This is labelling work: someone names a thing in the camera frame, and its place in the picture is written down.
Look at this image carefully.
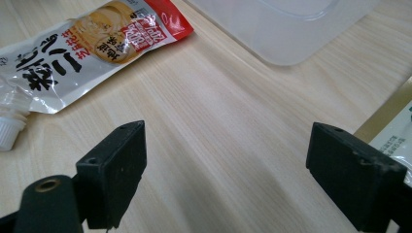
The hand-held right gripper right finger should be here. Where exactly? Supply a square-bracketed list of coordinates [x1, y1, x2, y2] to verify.
[305, 121, 408, 233]

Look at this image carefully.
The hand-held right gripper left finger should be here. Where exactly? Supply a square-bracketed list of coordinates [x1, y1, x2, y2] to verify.
[76, 119, 148, 230]

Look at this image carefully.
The white green sauce pouch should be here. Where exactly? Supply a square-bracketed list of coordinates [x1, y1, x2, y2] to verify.
[354, 76, 412, 188]

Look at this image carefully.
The white red spouted sauce pouch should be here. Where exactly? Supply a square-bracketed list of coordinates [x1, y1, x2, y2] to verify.
[0, 0, 194, 152]

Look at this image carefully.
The clear plastic storage container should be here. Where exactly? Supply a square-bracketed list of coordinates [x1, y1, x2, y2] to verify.
[184, 0, 382, 67]

